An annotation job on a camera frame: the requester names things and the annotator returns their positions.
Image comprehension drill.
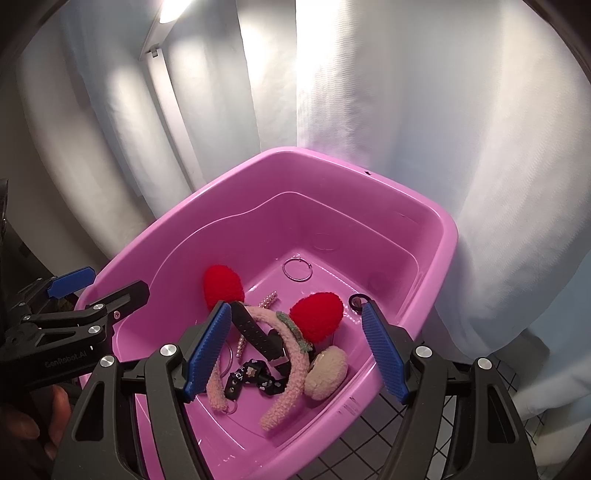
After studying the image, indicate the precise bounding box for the white curtain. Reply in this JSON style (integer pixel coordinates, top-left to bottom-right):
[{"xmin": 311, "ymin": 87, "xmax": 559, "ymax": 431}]
[{"xmin": 0, "ymin": 0, "xmax": 591, "ymax": 416}]

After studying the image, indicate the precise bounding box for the black floral bow keychain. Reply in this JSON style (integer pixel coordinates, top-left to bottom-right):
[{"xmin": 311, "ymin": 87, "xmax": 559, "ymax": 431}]
[{"xmin": 224, "ymin": 357, "xmax": 288, "ymax": 414}]

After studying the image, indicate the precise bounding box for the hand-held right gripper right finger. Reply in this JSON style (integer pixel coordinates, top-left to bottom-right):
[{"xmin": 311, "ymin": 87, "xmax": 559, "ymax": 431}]
[{"xmin": 361, "ymin": 304, "xmax": 539, "ymax": 480}]

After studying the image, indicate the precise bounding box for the pink plastic tub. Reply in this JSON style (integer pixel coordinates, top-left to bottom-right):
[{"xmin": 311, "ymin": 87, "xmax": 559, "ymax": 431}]
[{"xmin": 74, "ymin": 147, "xmax": 459, "ymax": 480}]

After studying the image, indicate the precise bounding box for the silver bangle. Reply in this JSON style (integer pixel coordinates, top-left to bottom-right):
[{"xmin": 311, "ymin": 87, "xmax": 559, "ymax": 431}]
[{"xmin": 217, "ymin": 342, "xmax": 235, "ymax": 377}]

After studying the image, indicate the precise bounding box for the white checkered tablecloth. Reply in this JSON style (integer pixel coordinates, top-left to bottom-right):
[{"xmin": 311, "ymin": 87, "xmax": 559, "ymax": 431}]
[{"xmin": 295, "ymin": 355, "xmax": 550, "ymax": 480}]

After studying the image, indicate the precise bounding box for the person's left hand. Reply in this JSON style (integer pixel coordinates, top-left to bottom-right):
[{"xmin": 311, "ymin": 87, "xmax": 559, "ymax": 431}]
[{"xmin": 0, "ymin": 385, "xmax": 72, "ymax": 462}]

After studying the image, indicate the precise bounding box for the silver hinged ring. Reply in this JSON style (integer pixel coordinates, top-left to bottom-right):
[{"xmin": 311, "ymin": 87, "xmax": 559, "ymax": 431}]
[{"xmin": 281, "ymin": 256, "xmax": 314, "ymax": 282}]

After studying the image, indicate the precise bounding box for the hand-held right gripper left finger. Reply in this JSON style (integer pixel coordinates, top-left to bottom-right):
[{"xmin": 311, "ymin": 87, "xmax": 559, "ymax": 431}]
[{"xmin": 51, "ymin": 301, "xmax": 232, "ymax": 480}]

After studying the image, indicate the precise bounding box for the pearl hair claw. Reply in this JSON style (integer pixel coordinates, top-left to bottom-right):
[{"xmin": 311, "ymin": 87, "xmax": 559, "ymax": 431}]
[{"xmin": 235, "ymin": 290, "xmax": 279, "ymax": 360}]

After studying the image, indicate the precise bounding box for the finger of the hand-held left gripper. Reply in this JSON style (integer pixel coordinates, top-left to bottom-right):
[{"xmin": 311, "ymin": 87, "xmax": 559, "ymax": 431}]
[
  {"xmin": 23, "ymin": 280, "xmax": 151, "ymax": 342},
  {"xmin": 11, "ymin": 267, "xmax": 96, "ymax": 321}
]

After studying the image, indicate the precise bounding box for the beige fluffy pom-pom keychain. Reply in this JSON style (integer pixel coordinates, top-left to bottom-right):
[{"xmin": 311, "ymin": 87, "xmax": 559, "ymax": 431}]
[{"xmin": 303, "ymin": 346, "xmax": 350, "ymax": 401}]

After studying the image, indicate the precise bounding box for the black wrist watch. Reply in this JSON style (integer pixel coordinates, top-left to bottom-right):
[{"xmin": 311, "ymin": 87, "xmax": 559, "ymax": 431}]
[{"xmin": 230, "ymin": 301, "xmax": 289, "ymax": 370}]

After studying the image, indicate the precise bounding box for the pink fluffy strawberry headband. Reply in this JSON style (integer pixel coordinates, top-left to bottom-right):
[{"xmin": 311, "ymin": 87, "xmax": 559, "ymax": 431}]
[{"xmin": 203, "ymin": 264, "xmax": 345, "ymax": 432}]

